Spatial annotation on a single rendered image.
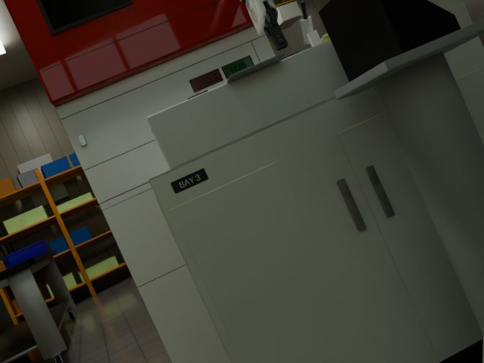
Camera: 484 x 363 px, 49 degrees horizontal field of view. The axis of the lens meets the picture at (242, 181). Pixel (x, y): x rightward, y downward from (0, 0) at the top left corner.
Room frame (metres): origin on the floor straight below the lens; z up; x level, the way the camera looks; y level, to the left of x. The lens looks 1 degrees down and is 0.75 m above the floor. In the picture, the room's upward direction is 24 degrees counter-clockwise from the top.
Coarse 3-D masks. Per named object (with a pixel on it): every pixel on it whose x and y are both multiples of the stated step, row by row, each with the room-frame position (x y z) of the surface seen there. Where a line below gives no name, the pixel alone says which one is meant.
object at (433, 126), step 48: (432, 48) 0.99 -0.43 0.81; (336, 96) 1.15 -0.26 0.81; (384, 96) 1.14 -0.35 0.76; (432, 96) 1.08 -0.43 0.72; (432, 144) 1.09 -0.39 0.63; (480, 144) 1.10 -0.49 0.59; (432, 192) 1.12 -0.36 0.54; (480, 192) 1.08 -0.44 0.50; (480, 240) 1.09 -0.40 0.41; (480, 288) 1.11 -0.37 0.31
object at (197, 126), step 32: (288, 64) 1.35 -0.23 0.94; (320, 64) 1.37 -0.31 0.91; (224, 96) 1.33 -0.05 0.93; (256, 96) 1.34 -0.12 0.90; (288, 96) 1.35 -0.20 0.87; (320, 96) 1.36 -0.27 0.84; (160, 128) 1.30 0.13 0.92; (192, 128) 1.31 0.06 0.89; (224, 128) 1.32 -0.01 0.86; (256, 128) 1.33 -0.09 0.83
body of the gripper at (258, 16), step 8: (248, 0) 1.41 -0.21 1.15; (256, 0) 1.37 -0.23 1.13; (264, 0) 1.37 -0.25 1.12; (248, 8) 1.43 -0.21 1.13; (256, 8) 1.38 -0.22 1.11; (264, 8) 1.37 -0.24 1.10; (272, 8) 1.41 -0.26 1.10; (256, 16) 1.40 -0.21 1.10; (264, 16) 1.36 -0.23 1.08; (256, 24) 1.43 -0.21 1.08; (264, 24) 1.41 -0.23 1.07
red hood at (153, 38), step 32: (32, 0) 1.84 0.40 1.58; (64, 0) 1.85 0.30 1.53; (96, 0) 1.87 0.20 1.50; (128, 0) 1.88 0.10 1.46; (160, 0) 1.90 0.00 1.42; (192, 0) 1.92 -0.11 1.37; (224, 0) 1.93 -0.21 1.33; (32, 32) 1.83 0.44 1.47; (64, 32) 1.85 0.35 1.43; (96, 32) 1.86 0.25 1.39; (128, 32) 1.88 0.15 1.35; (160, 32) 1.89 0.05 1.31; (192, 32) 1.91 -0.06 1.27; (224, 32) 1.93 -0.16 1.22; (64, 64) 1.84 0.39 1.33; (96, 64) 1.86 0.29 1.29; (128, 64) 1.87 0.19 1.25; (64, 96) 1.84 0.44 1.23
